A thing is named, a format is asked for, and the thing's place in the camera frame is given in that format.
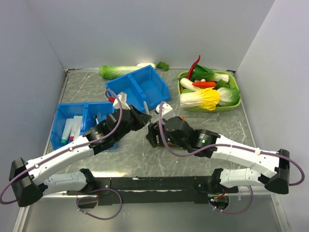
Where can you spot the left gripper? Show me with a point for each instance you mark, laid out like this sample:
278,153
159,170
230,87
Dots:
141,118

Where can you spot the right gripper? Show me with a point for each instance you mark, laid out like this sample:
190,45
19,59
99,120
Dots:
153,130

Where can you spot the grey toothbrush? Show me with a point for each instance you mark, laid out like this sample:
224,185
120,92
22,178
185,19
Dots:
146,107

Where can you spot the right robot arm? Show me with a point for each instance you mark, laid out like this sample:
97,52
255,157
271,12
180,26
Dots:
260,168

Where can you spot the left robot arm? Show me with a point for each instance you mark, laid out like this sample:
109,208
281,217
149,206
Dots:
35,178

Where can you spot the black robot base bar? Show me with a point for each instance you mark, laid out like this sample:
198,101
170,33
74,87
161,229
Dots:
171,189

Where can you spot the white toothpaste tube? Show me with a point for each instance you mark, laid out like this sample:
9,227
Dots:
67,130
76,127

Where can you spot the blue bin with cups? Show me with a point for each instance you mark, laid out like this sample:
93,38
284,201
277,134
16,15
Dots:
141,86

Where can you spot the yellow napa cabbage toy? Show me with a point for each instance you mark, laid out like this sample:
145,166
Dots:
207,99

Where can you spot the blue bin with toiletries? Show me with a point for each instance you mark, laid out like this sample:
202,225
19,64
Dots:
87,110

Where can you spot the green vegetable basket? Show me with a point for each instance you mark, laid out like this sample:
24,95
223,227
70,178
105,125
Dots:
232,83

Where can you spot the white corn toy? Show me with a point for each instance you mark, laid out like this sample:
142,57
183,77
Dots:
187,84

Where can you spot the orange carrot toy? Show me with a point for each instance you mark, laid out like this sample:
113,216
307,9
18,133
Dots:
206,84

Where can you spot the white radish toy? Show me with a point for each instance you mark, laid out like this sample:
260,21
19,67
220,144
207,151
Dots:
146,64

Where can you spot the green napa cabbage toy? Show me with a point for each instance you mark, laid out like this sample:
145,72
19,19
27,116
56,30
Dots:
113,72

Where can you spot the green leaf toy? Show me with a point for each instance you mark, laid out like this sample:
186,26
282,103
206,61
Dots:
162,66

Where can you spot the green white cabbage toy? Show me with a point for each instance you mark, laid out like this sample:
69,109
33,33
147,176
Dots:
228,96

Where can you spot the green bok choy toy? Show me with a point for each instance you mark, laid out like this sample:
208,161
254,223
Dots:
201,72

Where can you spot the red chili pepper toy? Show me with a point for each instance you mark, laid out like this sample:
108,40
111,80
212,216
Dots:
193,67

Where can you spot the aluminium rail frame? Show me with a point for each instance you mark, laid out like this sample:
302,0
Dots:
135,157

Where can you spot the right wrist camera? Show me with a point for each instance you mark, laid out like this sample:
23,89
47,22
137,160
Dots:
167,111

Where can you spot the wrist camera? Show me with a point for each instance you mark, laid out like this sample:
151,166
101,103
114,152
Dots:
122,97
167,111

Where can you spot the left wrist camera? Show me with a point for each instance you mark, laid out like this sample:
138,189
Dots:
122,97

